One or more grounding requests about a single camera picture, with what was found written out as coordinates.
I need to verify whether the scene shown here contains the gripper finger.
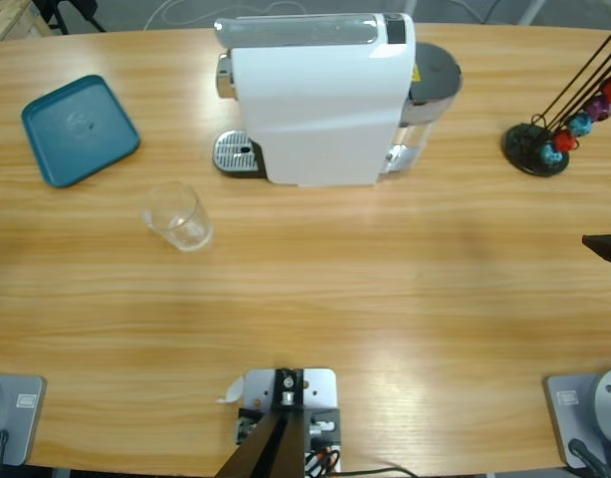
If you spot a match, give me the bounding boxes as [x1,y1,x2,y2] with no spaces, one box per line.
[582,232,611,270]

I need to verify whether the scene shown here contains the grey coffee machine lever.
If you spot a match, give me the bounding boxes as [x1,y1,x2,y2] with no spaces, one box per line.
[213,13,379,49]

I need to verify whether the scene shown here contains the clear glass cup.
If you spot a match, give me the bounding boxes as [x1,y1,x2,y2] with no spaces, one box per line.
[139,181,215,253]

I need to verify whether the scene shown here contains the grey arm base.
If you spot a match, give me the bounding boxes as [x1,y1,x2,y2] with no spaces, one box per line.
[0,373,47,467]
[542,366,611,470]

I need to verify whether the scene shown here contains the teal coffee capsule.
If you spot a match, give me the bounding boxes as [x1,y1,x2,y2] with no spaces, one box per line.
[539,141,565,165]
[567,112,594,138]

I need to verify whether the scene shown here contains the purple coffee capsule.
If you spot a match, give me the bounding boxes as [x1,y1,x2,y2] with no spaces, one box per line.
[583,94,611,120]

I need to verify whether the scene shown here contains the white capsule coffee machine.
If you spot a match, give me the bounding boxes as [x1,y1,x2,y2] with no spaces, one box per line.
[214,12,417,189]

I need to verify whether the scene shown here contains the black capsule holder stand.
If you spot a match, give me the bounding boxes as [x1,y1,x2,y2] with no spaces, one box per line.
[502,32,611,178]

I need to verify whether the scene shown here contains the clear water tank grey lid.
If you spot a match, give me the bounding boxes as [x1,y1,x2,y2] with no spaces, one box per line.
[379,42,464,175]

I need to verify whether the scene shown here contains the white tape piece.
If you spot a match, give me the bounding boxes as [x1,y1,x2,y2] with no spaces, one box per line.
[215,375,246,404]

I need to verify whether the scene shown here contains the teal square tray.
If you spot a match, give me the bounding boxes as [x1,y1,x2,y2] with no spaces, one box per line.
[20,74,141,189]

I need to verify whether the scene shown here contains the black stand legs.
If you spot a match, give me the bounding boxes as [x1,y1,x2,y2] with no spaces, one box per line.
[34,0,107,35]

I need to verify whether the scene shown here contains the wooden crate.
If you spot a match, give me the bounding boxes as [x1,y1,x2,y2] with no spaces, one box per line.
[0,0,36,45]

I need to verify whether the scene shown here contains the grey floor cable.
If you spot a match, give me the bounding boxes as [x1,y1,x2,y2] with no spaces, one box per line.
[454,0,489,24]

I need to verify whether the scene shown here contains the thin black cable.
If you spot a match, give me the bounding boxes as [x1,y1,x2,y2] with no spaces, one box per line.
[342,465,416,478]

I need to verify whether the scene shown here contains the white mount block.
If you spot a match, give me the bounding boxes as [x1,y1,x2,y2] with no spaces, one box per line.
[234,366,342,474]

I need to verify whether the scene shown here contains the orange black cable bundle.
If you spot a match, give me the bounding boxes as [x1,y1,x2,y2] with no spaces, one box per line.
[305,445,342,474]

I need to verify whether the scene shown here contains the black camera post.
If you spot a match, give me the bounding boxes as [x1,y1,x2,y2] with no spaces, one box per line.
[218,366,306,478]

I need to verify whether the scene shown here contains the white floor cable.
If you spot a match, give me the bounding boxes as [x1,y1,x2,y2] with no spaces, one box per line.
[144,0,316,27]

